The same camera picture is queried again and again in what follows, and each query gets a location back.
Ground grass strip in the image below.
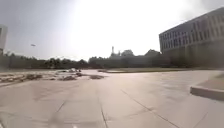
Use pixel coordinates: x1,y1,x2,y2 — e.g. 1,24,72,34
98,67,201,74

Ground grey stone slab plaza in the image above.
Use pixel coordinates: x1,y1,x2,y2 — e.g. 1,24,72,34
0,69,224,128

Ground row of trees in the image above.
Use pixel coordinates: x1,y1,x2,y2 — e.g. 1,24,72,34
0,48,174,70

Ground piles of rubble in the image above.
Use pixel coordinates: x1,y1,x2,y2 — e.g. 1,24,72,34
0,67,105,84

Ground large grey building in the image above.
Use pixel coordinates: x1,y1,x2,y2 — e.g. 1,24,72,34
158,7,224,68

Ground grey stone kerb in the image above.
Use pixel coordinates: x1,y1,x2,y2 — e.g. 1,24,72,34
189,85,224,102

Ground reddish raised paved platform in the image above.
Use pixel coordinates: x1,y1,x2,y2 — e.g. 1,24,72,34
195,71,224,92

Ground white building with window rows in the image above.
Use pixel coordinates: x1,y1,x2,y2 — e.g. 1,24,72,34
0,24,8,56

